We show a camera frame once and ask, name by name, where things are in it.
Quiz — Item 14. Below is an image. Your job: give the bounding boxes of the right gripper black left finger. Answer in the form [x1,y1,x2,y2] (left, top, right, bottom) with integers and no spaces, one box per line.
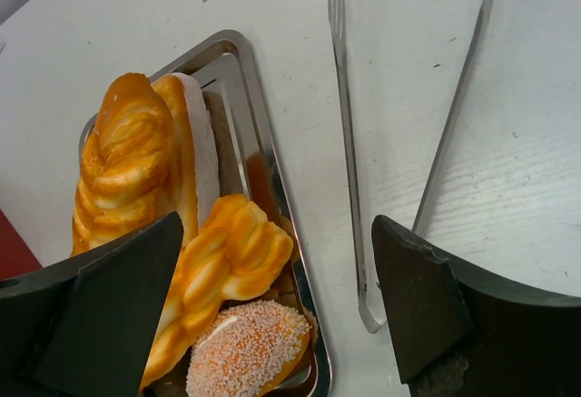
[19,212,183,396]

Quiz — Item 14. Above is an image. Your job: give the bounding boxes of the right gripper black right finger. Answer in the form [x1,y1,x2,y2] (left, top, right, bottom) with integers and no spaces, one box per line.
[371,215,473,383]

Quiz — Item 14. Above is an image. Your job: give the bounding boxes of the short twisted glazed bread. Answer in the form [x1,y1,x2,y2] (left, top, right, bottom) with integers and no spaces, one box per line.
[139,194,294,389]

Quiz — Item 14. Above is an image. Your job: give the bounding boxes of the long twisted glazed bread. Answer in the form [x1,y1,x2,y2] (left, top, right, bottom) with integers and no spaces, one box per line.
[72,73,173,255]

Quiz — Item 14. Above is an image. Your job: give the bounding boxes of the white toasted oval loaf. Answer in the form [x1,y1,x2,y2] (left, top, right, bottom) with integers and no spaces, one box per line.
[152,73,221,246]

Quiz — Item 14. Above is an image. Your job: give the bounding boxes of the steel serving tongs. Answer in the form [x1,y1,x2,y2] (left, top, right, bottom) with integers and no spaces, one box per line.
[327,0,494,334]

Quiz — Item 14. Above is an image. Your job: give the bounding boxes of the sugar coated pink donut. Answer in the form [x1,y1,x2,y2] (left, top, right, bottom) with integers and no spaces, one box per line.
[185,300,310,396]

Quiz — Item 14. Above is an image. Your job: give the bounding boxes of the steel rectangular tray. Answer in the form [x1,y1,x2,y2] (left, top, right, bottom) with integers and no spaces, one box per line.
[77,29,333,397]

